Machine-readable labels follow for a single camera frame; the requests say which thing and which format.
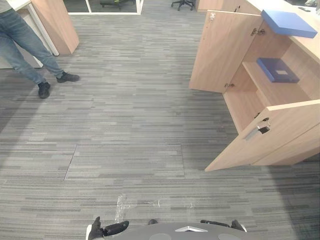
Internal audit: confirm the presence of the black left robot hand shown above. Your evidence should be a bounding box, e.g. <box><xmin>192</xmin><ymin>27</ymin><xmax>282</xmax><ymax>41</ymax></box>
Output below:
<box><xmin>86</xmin><ymin>216</ymin><xmax>130</xmax><ymax>240</ymax></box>

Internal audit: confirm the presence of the person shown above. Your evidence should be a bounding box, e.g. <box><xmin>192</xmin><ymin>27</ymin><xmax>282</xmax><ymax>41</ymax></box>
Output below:
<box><xmin>0</xmin><ymin>0</ymin><xmax>80</xmax><ymax>99</ymax></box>

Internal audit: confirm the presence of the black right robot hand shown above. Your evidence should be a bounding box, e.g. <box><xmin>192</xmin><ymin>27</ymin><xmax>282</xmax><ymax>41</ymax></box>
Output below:
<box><xmin>200</xmin><ymin>219</ymin><xmax>248</xmax><ymax>233</ymax></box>

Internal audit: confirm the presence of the person's black shoe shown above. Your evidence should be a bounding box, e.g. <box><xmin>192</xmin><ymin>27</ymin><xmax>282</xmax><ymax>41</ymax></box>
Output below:
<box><xmin>55</xmin><ymin>71</ymin><xmax>81</xmax><ymax>84</ymax></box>
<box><xmin>37</xmin><ymin>81</ymin><xmax>52</xmax><ymax>99</ymax></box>

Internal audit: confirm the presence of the wooden office cabinet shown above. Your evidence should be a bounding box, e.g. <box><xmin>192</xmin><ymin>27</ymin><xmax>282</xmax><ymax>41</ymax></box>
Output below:
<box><xmin>189</xmin><ymin>0</ymin><xmax>320</xmax><ymax>173</ymax></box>

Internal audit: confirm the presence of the light blue folder box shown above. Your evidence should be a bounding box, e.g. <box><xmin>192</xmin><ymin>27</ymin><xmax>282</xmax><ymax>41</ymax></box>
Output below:
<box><xmin>261</xmin><ymin>9</ymin><xmax>319</xmax><ymax>39</ymax></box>

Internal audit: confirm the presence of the wooden desk side panel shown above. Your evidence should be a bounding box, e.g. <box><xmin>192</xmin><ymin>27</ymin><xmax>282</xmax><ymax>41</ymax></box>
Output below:
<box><xmin>29</xmin><ymin>0</ymin><xmax>80</xmax><ymax>56</ymax></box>

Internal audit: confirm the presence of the white glass partition frame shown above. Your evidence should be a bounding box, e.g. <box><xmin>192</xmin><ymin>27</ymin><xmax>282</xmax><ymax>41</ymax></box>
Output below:
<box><xmin>62</xmin><ymin>0</ymin><xmax>145</xmax><ymax>16</ymax></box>

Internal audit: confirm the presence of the silver door handle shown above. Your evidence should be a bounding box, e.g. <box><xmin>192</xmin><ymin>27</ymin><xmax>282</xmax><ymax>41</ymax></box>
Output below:
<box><xmin>244</xmin><ymin>125</ymin><xmax>262</xmax><ymax>142</ymax></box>

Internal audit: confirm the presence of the plain wooden cabinet door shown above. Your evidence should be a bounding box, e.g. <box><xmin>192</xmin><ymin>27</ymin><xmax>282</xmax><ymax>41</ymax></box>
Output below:
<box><xmin>189</xmin><ymin>9</ymin><xmax>264</xmax><ymax>94</ymax></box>

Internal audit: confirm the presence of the white desk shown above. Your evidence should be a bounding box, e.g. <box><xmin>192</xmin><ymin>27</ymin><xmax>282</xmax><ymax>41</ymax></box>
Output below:
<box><xmin>0</xmin><ymin>0</ymin><xmax>60</xmax><ymax>70</ymax></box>

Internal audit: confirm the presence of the wooden cabinet door with handle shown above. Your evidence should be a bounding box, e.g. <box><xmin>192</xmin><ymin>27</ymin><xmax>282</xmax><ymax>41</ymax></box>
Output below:
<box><xmin>204</xmin><ymin>99</ymin><xmax>320</xmax><ymax>173</ymax></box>

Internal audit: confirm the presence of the wooden cabinet shelf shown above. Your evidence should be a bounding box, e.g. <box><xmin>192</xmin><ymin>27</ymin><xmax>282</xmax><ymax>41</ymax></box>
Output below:
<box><xmin>241</xmin><ymin>61</ymin><xmax>314</xmax><ymax>107</ymax></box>

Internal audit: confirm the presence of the low wooden cabinet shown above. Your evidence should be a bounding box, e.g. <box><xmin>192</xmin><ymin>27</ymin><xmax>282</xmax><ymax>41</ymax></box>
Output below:
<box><xmin>196</xmin><ymin>0</ymin><xmax>262</xmax><ymax>15</ymax></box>

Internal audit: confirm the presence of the black office chair base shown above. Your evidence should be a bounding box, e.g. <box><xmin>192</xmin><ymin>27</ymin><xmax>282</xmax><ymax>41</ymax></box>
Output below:
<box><xmin>170</xmin><ymin>0</ymin><xmax>196</xmax><ymax>12</ymax></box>

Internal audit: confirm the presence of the dark blue folder box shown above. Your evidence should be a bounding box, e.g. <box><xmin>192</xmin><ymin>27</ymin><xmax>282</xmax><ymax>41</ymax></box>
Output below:
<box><xmin>256</xmin><ymin>57</ymin><xmax>301</xmax><ymax>84</ymax></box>

